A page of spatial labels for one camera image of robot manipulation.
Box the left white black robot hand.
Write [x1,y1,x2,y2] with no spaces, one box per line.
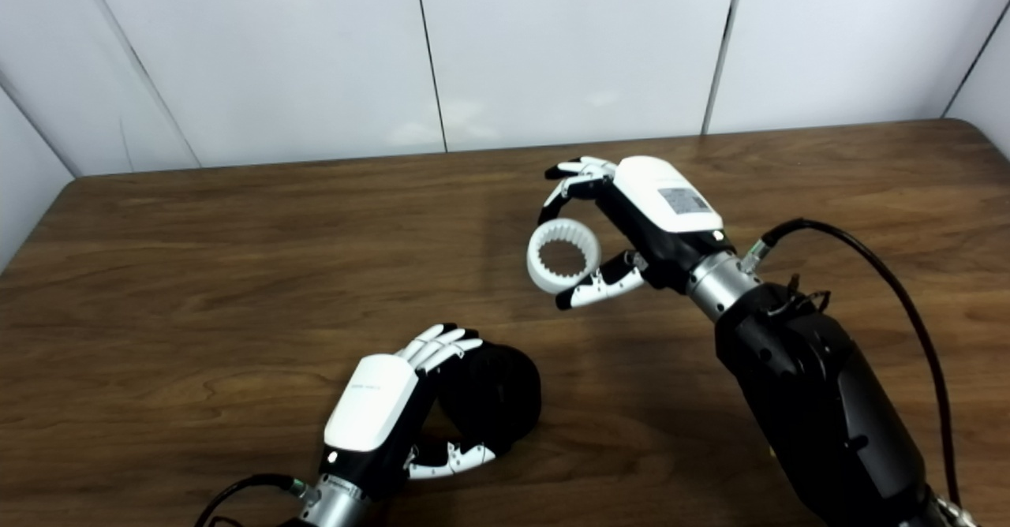
[320,323,496,504]

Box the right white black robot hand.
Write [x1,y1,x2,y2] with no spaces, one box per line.
[538,155,736,312]

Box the round black part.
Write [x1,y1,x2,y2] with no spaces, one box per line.
[436,342,543,458]

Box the white toothed ring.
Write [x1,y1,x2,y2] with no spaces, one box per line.
[526,218,602,296]

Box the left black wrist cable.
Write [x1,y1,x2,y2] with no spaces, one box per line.
[195,473,321,527]

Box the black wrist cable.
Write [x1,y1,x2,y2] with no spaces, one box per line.
[740,218,981,527]
[195,473,321,527]

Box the right thin black wire loop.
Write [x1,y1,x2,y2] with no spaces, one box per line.
[769,275,832,316]

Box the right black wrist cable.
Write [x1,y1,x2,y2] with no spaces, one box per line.
[740,218,981,527]

